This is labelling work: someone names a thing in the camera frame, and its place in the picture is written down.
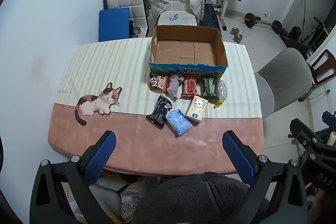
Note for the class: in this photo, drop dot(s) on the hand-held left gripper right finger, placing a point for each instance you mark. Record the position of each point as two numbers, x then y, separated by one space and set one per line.
237 158

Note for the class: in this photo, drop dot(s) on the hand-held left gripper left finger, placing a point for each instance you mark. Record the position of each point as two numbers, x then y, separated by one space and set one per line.
101 158

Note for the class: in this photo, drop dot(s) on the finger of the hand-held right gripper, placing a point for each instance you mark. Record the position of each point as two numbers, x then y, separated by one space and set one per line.
329 117
302 127

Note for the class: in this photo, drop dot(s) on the yellow snack box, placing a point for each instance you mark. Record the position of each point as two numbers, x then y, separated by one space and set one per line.
197 108

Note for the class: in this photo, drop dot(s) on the light blue snack packet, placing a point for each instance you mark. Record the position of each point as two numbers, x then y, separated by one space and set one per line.
178 121

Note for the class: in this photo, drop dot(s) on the silver yellow snack packet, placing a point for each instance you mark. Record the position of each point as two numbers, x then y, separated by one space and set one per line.
221 90

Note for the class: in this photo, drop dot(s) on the black snack packet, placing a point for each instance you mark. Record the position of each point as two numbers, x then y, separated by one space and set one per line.
158 111

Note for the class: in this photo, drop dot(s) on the green snack packet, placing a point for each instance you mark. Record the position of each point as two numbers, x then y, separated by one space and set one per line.
209 87

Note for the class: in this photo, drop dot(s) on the red snack packet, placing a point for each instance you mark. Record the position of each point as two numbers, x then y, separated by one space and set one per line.
190 87

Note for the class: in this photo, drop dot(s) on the panda print snack packet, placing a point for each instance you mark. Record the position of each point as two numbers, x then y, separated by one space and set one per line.
157 82

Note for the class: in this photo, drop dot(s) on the printed cardboard box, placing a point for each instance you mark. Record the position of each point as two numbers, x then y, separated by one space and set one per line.
183 50

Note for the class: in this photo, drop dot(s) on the white plush toy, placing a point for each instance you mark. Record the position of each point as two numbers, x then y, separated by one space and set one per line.
332 138

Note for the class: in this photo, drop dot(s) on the dark wooden chair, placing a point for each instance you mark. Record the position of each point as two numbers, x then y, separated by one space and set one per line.
324 64

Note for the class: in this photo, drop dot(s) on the grey padded chair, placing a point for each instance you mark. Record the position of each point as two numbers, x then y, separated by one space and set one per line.
283 77

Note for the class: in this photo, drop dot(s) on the black white patterned cloth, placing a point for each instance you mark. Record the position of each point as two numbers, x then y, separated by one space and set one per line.
128 209

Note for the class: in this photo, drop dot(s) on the person's dark fleece clothing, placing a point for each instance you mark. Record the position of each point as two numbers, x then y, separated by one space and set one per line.
194 197

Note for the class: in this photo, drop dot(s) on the black exercise machine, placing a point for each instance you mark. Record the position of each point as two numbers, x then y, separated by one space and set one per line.
312 37

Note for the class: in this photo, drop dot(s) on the black bag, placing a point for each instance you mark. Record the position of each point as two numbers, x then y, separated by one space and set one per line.
295 32

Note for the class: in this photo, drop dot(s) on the black pole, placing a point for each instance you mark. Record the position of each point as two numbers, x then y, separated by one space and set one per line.
304 11

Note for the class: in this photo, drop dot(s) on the chrome dumbbell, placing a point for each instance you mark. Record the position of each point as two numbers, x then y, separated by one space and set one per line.
239 38
136 31
233 31

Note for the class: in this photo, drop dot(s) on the short barbell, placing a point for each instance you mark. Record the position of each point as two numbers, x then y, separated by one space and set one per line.
250 19

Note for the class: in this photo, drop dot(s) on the blue board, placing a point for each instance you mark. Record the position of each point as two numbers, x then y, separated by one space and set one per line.
113 24

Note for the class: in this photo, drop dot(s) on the black weight bench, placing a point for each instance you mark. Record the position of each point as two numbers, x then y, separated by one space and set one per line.
210 16

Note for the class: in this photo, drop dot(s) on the beige upholstered chair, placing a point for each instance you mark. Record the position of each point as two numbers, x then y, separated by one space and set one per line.
183 19

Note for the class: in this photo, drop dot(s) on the small blue packet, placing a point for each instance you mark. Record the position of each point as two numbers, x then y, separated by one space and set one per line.
173 16

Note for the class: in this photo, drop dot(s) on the white quilted chair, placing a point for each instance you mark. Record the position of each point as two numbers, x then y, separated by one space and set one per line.
126 1

